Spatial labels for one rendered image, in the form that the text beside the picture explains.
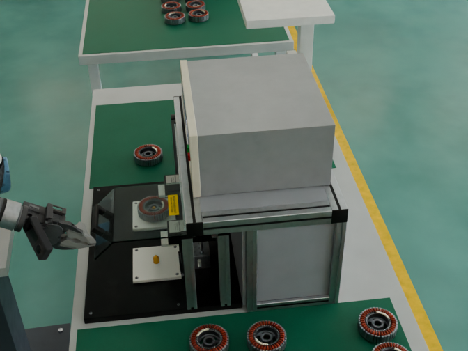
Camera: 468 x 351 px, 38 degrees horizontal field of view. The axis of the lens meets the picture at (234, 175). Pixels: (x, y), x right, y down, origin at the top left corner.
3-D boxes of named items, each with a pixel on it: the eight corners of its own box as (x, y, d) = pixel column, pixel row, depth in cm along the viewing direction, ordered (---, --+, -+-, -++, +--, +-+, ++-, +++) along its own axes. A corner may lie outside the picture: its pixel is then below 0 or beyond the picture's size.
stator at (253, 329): (258, 322, 200) (258, 313, 197) (292, 337, 195) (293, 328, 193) (239, 349, 192) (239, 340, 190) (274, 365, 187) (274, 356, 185)
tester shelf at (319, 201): (186, 237, 182) (185, 224, 180) (174, 107, 237) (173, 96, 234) (347, 222, 186) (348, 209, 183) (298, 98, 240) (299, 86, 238)
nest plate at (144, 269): (133, 283, 210) (132, 281, 210) (133, 251, 222) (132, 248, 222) (181, 278, 212) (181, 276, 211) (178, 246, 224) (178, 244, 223)
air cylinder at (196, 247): (194, 269, 215) (193, 256, 212) (193, 253, 221) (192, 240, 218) (210, 267, 215) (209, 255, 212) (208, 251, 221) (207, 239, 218)
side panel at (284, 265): (246, 312, 203) (246, 231, 184) (245, 305, 205) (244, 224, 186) (338, 303, 205) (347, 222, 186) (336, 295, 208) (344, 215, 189)
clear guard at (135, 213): (94, 260, 185) (90, 244, 182) (97, 205, 204) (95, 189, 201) (213, 248, 188) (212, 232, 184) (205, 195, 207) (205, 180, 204)
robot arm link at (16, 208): (5, 211, 170) (-6, 234, 174) (23, 216, 172) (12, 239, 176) (8, 193, 176) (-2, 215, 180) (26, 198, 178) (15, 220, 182)
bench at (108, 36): (98, 175, 385) (78, 56, 340) (107, 36, 533) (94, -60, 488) (289, 159, 395) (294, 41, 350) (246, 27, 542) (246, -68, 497)
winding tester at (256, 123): (193, 198, 189) (189, 136, 176) (183, 115, 223) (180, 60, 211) (331, 186, 192) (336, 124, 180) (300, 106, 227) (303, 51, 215)
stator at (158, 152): (141, 170, 261) (140, 162, 259) (129, 156, 269) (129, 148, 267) (167, 161, 266) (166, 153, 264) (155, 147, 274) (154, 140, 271)
